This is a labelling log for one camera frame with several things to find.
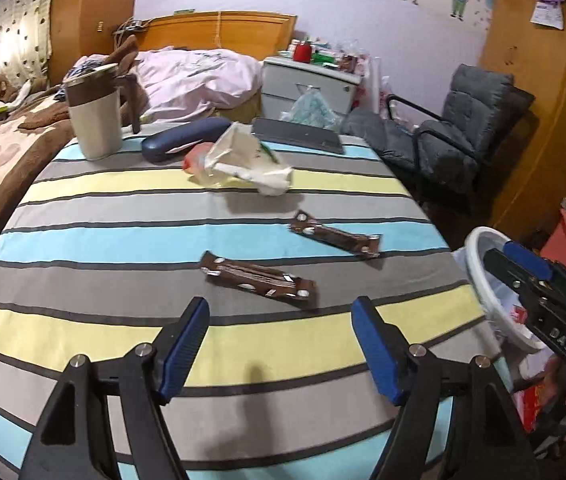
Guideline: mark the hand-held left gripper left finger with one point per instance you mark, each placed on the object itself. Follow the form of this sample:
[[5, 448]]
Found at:
[[183, 350]]

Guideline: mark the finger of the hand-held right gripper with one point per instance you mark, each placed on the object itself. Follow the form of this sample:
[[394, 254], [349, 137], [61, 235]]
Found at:
[[505, 270], [528, 260]]

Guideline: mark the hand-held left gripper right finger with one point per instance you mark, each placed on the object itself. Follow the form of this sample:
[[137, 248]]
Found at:
[[375, 350]]

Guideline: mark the white trash bin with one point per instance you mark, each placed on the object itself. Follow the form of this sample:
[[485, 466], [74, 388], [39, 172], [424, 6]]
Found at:
[[478, 270]]

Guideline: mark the brown snack wrapper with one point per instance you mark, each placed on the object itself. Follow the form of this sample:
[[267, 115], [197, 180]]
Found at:
[[338, 237], [243, 277]]

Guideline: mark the wooden wardrobe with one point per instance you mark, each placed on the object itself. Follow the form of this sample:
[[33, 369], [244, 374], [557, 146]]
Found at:
[[528, 160]]

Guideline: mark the striped tablecloth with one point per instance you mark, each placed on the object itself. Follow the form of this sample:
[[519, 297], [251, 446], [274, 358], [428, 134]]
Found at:
[[113, 240]]

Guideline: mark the grey padded folding chair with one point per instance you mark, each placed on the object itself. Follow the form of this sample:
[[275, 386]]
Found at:
[[473, 105]]

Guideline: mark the red plastic wrapper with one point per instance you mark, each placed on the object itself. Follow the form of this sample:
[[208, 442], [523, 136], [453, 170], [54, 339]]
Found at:
[[195, 160]]

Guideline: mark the crumpled cream paper bag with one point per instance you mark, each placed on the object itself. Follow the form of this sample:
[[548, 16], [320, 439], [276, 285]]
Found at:
[[248, 155]]

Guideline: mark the navy glasses case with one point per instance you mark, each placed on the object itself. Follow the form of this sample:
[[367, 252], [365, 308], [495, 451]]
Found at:
[[183, 137]]

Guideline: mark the white plastic shopping bag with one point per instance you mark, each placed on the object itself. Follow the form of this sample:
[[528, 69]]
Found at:
[[375, 85]]

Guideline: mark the grey tablet case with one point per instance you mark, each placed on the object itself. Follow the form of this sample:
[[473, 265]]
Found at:
[[298, 135]]

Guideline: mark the beige mug with brown lid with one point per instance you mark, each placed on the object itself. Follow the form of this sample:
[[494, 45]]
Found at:
[[95, 120]]

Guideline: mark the paper sheet on wardrobe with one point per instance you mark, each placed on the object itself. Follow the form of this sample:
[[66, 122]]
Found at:
[[547, 14]]

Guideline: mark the clear bag with green contents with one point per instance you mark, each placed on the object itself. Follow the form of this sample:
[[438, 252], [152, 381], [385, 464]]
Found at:
[[313, 107]]

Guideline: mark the pink duvet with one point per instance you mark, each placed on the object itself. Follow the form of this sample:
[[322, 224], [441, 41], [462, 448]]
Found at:
[[198, 80]]

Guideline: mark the grey nightstand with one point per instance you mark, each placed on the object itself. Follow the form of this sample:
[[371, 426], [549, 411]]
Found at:
[[283, 85]]

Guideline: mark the red jar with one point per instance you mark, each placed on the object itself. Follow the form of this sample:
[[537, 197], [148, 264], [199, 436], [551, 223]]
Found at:
[[303, 52]]

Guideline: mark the wooden bed headboard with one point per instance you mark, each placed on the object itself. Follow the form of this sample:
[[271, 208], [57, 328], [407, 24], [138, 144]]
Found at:
[[248, 32]]

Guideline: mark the power strip with plugs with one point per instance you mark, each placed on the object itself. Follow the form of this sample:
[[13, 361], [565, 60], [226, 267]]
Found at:
[[130, 26]]

